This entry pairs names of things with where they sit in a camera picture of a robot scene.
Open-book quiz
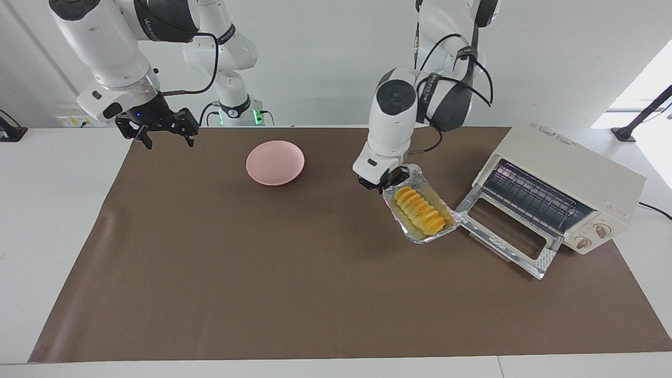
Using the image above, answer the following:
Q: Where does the metal oven rack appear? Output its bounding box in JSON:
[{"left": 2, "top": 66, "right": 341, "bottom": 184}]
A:
[{"left": 482, "top": 160, "right": 594, "bottom": 234}]

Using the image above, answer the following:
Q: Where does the golden ridged bread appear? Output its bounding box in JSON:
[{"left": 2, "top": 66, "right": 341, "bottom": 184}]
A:
[{"left": 395, "top": 186, "right": 446, "bottom": 235}]

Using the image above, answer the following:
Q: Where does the pink plate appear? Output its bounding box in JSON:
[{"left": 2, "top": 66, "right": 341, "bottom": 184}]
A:
[{"left": 246, "top": 140, "right": 306, "bottom": 186}]

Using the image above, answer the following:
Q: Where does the black camera stand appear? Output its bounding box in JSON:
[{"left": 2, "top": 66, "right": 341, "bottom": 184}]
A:
[{"left": 612, "top": 85, "right": 672, "bottom": 143}]

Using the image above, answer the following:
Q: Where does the black right base cable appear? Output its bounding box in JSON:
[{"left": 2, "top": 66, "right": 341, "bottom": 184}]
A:
[{"left": 198, "top": 101, "right": 219, "bottom": 127}]

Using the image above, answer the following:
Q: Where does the brown table mat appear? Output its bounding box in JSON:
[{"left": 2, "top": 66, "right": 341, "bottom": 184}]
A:
[{"left": 29, "top": 126, "right": 672, "bottom": 363}]

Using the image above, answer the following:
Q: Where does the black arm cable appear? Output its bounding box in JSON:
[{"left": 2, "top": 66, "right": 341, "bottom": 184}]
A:
[
  {"left": 412, "top": 33, "right": 494, "bottom": 154},
  {"left": 157, "top": 31, "right": 219, "bottom": 96}
]

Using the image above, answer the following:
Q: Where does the glass oven door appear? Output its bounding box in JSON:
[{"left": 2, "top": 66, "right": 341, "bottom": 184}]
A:
[{"left": 450, "top": 185, "right": 565, "bottom": 280}]

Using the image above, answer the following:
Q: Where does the white wall socket box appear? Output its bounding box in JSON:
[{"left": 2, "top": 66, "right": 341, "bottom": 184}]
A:
[{"left": 57, "top": 114, "right": 106, "bottom": 128}]

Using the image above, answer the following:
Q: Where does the black table clamp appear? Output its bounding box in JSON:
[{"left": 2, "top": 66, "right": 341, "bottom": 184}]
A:
[{"left": 0, "top": 109, "right": 28, "bottom": 142}]

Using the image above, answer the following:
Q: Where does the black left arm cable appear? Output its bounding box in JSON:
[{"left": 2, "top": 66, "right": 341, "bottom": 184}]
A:
[{"left": 412, "top": 33, "right": 494, "bottom": 154}]

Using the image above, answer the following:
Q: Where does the aluminium foil tray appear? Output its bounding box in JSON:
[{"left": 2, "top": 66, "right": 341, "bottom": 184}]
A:
[{"left": 382, "top": 164, "right": 461, "bottom": 245}]

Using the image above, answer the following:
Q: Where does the cream toaster oven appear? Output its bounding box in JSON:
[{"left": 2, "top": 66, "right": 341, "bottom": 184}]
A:
[{"left": 472, "top": 122, "right": 647, "bottom": 256}]

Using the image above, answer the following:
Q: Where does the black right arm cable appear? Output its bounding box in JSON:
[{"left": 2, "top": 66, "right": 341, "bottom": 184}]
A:
[{"left": 157, "top": 31, "right": 219, "bottom": 96}]

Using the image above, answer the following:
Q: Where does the black oven power cable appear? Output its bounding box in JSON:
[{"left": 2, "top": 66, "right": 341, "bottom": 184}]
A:
[{"left": 638, "top": 202, "right": 672, "bottom": 220}]

